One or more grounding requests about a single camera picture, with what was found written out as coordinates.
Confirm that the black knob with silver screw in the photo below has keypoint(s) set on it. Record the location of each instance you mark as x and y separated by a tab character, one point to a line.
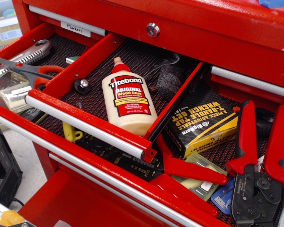
82	86

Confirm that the red open upper drawer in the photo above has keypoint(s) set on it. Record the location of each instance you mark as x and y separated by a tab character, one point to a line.
92	59

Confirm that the small clear blade box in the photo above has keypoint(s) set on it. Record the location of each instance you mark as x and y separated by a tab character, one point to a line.
14	97

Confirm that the red grey handled scissors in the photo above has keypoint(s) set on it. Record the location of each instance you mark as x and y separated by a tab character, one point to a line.
36	75

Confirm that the red handled wire stripper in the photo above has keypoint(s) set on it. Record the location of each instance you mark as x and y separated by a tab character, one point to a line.
164	161

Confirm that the black electronics box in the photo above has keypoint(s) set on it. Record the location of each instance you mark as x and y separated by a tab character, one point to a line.
10	173

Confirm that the red tool chest cabinet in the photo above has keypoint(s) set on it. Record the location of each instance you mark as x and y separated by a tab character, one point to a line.
239	41

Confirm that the clear plastic bit case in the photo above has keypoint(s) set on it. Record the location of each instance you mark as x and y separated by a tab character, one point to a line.
10	79

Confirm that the white Markers label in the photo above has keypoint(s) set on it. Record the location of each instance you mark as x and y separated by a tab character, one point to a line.
75	29

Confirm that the clear greenish plastic case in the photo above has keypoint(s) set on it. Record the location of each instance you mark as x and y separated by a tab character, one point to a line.
202	189

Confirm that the blue drill bit packet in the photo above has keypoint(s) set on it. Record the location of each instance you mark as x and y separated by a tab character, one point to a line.
222	198

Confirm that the black steel wool pad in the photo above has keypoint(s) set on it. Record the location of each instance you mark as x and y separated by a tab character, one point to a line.
169	80

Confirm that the yellow handled tool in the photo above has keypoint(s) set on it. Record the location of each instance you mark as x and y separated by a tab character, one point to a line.
70	133

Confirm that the red open lower drawer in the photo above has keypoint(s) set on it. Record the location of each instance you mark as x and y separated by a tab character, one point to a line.
86	190

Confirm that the Titebond wood glue bottle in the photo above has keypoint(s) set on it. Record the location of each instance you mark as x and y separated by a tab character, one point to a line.
129	105

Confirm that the red open drawer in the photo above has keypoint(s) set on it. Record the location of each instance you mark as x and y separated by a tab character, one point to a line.
92	59
86	190

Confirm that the silver ribbed utility knife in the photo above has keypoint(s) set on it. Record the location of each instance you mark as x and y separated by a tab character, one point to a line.
31	55

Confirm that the silver round cabinet lock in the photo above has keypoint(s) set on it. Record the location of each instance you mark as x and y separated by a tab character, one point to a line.
153	30

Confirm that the black yellow tap wrench box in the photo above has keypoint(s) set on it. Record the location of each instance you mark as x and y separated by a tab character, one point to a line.
201	121

